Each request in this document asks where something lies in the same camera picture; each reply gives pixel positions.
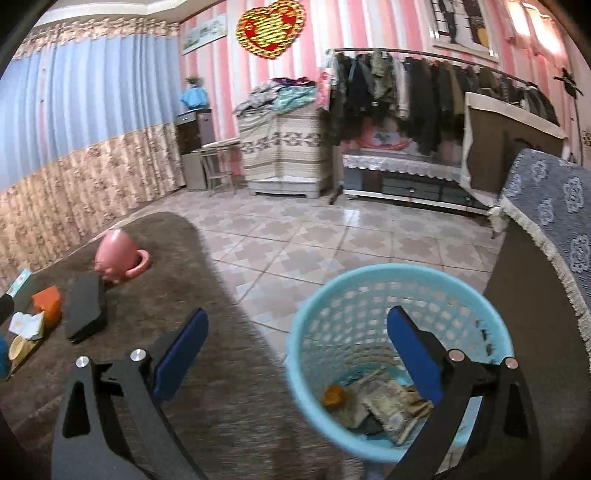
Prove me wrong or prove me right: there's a wall poster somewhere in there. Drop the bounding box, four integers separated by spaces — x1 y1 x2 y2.
429 0 500 63

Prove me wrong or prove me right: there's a patterned cloth covered cabinet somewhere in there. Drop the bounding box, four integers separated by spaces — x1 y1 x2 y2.
238 108 333 200

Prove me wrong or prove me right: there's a metal clothes rack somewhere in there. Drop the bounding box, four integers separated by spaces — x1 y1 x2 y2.
325 46 573 206

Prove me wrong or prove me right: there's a water dispenser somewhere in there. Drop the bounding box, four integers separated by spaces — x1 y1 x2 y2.
174 108 214 192

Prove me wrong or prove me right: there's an orange box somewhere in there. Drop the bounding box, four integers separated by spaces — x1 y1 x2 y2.
31 285 63 328

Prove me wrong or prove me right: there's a low glass cabinet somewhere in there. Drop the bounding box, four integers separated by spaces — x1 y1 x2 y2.
342 154 497 215

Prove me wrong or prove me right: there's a blue floral curtain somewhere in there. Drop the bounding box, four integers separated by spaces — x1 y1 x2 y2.
37 21 188 259
0 51 47 287

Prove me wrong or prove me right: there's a row of hanging clothes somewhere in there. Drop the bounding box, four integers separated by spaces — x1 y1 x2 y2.
330 50 559 158

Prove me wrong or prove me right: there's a dark brown cabinet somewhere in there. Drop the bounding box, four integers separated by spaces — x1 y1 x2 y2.
482 222 591 480

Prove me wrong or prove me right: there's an orange fruit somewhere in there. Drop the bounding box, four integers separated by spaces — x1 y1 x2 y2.
322 385 347 409

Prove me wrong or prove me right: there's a printed foil packet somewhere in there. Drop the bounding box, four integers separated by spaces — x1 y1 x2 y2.
362 378 416 446

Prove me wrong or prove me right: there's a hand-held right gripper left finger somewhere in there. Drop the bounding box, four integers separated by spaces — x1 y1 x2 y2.
51 308 209 480

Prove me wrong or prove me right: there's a yellow bowl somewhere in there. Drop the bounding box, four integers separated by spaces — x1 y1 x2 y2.
8 335 37 363

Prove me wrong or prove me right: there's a white paper packet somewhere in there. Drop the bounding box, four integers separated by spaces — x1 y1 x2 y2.
8 311 46 340

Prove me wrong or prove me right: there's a brown panel with white cover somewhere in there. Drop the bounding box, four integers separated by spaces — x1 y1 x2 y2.
462 91 571 206

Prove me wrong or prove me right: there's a brown phone case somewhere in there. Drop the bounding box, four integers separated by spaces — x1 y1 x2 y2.
0 337 44 381

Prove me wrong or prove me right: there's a landscape wall picture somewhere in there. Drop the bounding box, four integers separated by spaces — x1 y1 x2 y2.
181 14 228 52

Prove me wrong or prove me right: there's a red ring toy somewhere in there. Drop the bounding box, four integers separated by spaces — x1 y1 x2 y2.
360 134 409 151

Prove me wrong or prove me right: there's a brown shaggy blanket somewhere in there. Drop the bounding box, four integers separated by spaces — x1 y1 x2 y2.
0 211 365 480

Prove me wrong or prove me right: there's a blue cloth cover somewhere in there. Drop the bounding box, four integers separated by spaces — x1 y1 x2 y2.
179 87 208 110

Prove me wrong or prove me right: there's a pile of clothes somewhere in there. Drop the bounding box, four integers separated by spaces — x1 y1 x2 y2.
233 76 319 116

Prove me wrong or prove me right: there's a pink hanging bag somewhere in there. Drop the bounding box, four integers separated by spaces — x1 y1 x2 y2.
315 69 333 112

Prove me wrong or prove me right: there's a red heart wall decoration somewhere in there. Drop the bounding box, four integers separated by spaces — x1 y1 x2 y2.
236 0 306 60

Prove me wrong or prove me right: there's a teal tissue box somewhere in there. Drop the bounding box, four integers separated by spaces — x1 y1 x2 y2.
6 269 34 298

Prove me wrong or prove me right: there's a tan wrapper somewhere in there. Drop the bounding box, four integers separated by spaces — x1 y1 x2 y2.
402 388 435 416

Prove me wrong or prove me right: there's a blue plastic basket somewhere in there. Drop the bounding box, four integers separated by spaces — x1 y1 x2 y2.
285 264 514 464

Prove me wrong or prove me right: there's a white lace cloth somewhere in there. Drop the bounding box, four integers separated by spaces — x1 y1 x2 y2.
342 154 465 183

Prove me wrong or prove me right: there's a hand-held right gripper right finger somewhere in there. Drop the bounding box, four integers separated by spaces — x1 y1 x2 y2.
385 305 542 480

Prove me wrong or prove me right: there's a blue patterned fringed cloth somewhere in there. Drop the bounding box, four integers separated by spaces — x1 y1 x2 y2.
489 148 591 333

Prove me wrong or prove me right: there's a pink curtain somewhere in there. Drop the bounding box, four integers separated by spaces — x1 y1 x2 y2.
505 0 573 56

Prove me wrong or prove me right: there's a pink pig mug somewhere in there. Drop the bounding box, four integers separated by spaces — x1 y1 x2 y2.
95 229 152 283

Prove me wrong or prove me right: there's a black case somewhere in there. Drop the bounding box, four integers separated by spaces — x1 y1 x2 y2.
64 273 108 344

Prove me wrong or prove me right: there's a small metal table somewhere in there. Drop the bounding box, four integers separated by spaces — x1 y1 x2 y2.
191 141 241 197

